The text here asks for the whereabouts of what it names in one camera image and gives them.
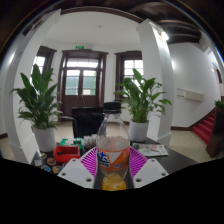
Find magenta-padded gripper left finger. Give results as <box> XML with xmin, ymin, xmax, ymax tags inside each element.
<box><xmin>57</xmin><ymin>146</ymin><xmax>99</xmax><ymax>189</ymax></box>

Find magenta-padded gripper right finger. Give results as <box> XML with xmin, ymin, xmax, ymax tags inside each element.
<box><xmin>128</xmin><ymin>146</ymin><xmax>170</xmax><ymax>189</ymax></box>

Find orange drink plastic bottle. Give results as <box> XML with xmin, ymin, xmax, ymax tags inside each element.
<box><xmin>95</xmin><ymin>101</ymin><xmax>132</xmax><ymax>192</ymax></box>

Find red box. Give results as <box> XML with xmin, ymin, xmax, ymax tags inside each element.
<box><xmin>53</xmin><ymin>144</ymin><xmax>81</xmax><ymax>164</ymax></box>

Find white printed magazine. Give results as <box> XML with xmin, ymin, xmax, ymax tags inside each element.
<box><xmin>132</xmin><ymin>142</ymin><xmax>170</xmax><ymax>158</ymax></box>

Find green and white box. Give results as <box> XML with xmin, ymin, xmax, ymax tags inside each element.
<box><xmin>59</xmin><ymin>137</ymin><xmax>84</xmax><ymax>151</ymax></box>

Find brown box with white items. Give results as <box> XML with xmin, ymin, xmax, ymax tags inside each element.
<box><xmin>82</xmin><ymin>133</ymin><xmax>99</xmax><ymax>149</ymax></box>

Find black chair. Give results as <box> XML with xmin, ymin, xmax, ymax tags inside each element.
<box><xmin>70</xmin><ymin>106</ymin><xmax>104</xmax><ymax>138</ymax></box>

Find red carpeted staircase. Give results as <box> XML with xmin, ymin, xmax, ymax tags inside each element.
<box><xmin>192</xmin><ymin>108</ymin><xmax>224</xmax><ymax>145</ymax></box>

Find potted plant in white pot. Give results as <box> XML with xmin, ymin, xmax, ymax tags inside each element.
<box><xmin>9</xmin><ymin>63</ymin><xmax>73</xmax><ymax>153</ymax></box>
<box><xmin>113</xmin><ymin>68</ymin><xmax>173</xmax><ymax>143</ymax></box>

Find dark wooden double door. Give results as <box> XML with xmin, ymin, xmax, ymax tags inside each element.
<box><xmin>57</xmin><ymin>49</ymin><xmax>109</xmax><ymax>116</ymax></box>

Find dark framed window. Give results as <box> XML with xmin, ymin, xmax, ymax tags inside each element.
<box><xmin>114</xmin><ymin>49</ymin><xmax>144</xmax><ymax>101</ymax></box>
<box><xmin>31</xmin><ymin>45</ymin><xmax>58</xmax><ymax>84</ymax></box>

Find white wall radiator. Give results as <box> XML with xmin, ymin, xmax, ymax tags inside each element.
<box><xmin>176</xmin><ymin>88</ymin><xmax>206</xmax><ymax>102</ymax></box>

